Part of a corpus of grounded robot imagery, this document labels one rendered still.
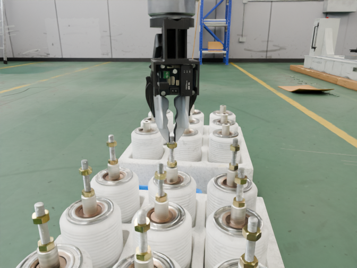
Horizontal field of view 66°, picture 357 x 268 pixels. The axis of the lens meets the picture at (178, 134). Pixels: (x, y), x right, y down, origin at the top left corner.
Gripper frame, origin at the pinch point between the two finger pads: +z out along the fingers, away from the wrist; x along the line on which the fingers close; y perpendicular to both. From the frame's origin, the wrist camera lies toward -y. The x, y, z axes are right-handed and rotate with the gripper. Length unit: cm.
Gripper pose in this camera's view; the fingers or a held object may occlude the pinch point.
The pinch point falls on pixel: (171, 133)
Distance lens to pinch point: 52.4
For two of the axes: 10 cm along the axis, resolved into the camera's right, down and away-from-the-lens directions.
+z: 0.0, 9.5, 3.2
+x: 9.9, -0.5, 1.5
